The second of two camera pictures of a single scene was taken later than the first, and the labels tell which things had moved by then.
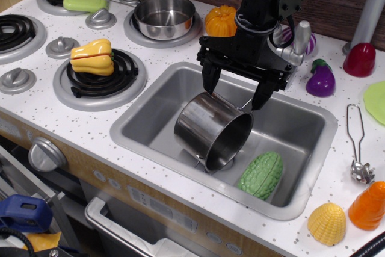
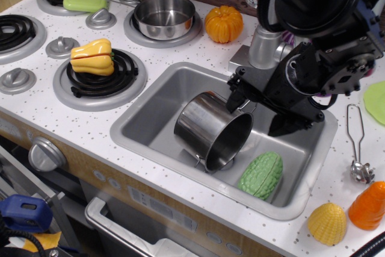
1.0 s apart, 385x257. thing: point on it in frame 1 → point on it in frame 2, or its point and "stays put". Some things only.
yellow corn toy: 327,224 stays put
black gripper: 252,52 → 290,85
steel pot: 213,128 stays put
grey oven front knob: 44,155 stays put
